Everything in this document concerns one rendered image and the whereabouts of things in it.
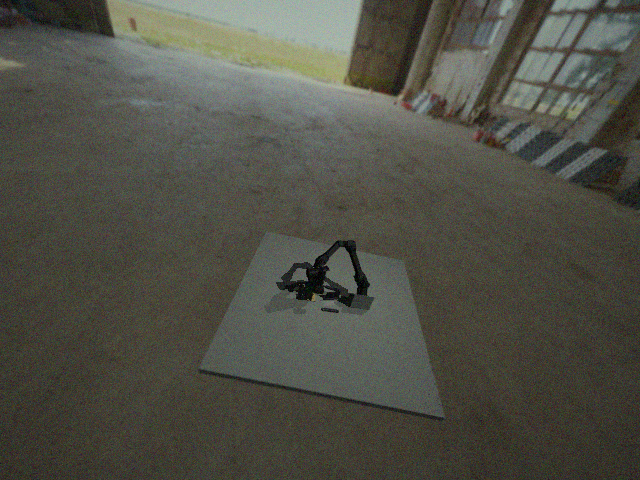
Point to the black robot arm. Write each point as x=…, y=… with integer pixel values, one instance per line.
x=317, y=270

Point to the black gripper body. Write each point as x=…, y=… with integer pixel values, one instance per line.
x=319, y=286

